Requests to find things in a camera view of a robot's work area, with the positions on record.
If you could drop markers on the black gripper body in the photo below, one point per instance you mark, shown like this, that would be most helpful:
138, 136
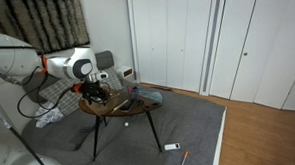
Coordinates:
94, 92

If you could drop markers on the white remote control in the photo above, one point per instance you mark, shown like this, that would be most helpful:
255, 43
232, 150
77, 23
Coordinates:
172, 146

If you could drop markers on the black smartphone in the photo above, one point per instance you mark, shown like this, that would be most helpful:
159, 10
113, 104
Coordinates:
130, 105

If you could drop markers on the shaggy striped wall rug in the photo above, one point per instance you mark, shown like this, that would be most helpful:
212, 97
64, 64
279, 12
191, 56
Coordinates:
34, 20

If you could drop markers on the white closet door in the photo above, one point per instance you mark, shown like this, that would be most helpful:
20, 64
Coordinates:
234, 42
279, 46
172, 38

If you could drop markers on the plain grey pillow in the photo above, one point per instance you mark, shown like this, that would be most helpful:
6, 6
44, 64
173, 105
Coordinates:
104, 59

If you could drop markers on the crumpled white cloth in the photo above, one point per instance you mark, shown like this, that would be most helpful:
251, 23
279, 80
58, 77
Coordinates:
49, 116

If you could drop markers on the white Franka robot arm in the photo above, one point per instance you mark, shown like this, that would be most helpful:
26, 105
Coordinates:
83, 57

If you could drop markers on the blue cloth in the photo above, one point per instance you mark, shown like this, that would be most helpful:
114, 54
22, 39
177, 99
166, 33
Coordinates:
152, 95

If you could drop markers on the round dark wooden table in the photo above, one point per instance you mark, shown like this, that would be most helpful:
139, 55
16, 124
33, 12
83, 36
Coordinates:
140, 109

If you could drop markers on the small white box device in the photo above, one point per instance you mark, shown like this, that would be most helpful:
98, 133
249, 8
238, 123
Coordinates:
124, 72

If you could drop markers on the red and blue pens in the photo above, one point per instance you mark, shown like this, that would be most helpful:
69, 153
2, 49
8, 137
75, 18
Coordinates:
132, 89

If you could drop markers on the thin wooden stick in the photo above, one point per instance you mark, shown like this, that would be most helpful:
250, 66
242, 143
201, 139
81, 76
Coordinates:
119, 106

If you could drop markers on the small white ball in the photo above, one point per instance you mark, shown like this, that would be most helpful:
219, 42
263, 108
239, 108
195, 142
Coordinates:
126, 124

